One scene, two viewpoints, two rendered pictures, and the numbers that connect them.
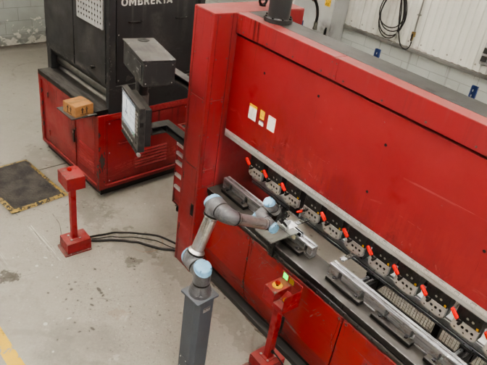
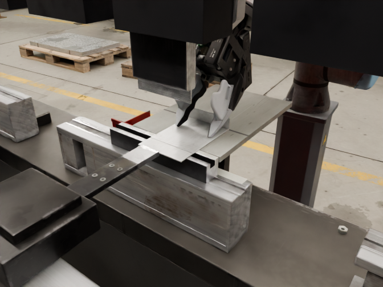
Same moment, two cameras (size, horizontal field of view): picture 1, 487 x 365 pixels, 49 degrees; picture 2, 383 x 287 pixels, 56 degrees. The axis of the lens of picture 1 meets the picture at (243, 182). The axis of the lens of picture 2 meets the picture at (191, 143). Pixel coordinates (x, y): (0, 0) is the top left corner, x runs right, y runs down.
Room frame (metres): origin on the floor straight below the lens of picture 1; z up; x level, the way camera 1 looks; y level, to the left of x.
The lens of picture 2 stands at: (3.68, -0.45, 1.27)
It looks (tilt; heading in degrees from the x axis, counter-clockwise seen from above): 29 degrees down; 169
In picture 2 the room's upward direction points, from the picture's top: straight up
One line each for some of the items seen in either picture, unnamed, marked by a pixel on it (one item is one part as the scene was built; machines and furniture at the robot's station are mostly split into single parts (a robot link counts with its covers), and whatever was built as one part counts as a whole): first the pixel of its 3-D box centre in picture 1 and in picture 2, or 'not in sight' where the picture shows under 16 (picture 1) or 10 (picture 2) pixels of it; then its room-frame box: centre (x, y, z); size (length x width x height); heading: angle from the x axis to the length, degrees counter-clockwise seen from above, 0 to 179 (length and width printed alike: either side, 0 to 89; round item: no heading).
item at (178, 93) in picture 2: (295, 210); (162, 64); (3.19, -0.40, 1.13); 0.10 x 0.02 x 0.10; 42
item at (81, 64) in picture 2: not in sight; (75, 51); (-1.13, -1.04, 0.07); 1.20 x 0.80 x 0.14; 45
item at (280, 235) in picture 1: (276, 231); (217, 115); (3.09, -0.29, 1.00); 0.26 x 0.18 x 0.01; 132
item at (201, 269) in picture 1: (201, 271); (316, 58); (2.60, 0.18, 0.94); 0.13 x 0.12 x 0.14; 36
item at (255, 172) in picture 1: (260, 167); not in sight; (3.50, -0.11, 1.26); 0.15 x 0.09 x 0.17; 42
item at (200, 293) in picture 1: (200, 286); (309, 91); (2.59, 0.17, 0.82); 0.15 x 0.15 x 0.10
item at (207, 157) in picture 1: (233, 144); not in sight; (4.03, 0.13, 1.15); 0.85 x 0.25 x 2.30; 132
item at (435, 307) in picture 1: (439, 298); not in sight; (2.32, -1.19, 1.26); 0.15 x 0.09 x 0.17; 42
